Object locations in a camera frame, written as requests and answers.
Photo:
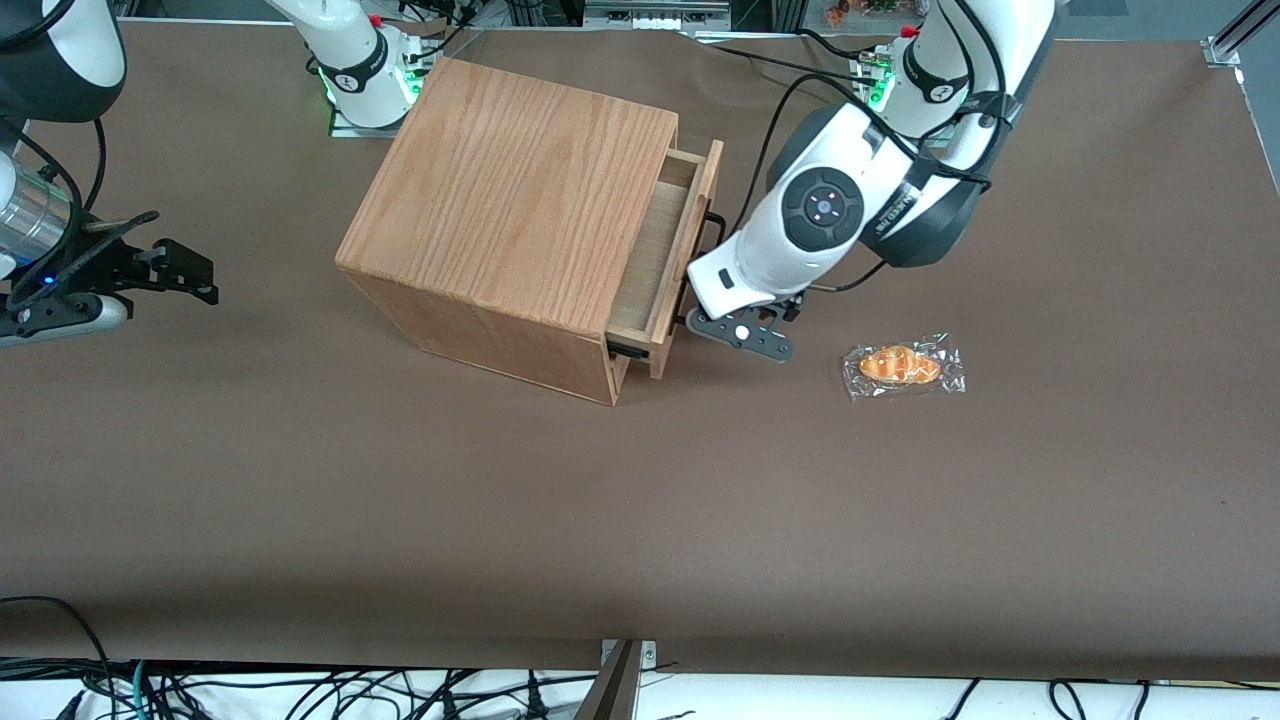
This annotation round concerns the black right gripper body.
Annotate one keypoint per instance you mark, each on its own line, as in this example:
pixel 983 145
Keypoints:
pixel 112 264

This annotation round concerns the oak wooden drawer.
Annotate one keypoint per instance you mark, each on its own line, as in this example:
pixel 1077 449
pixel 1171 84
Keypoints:
pixel 665 240

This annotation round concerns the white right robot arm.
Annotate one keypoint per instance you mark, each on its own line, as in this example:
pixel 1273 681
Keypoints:
pixel 355 60

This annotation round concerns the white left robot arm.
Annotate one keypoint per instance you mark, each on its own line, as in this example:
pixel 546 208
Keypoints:
pixel 850 190

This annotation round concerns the wrapped orange striped bread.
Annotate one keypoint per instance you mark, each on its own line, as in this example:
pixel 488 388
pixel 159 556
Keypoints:
pixel 900 366

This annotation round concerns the light oak wooden cabinet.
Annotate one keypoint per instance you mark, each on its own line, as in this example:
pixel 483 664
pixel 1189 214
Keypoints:
pixel 510 200

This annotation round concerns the aluminium profile bar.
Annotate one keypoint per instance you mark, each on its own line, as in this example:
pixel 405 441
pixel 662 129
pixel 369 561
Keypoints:
pixel 610 690

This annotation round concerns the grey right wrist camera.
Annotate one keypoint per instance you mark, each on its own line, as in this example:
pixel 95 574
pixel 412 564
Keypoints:
pixel 70 318

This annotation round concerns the aluminium corner bracket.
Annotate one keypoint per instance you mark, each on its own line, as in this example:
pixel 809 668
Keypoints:
pixel 1235 35

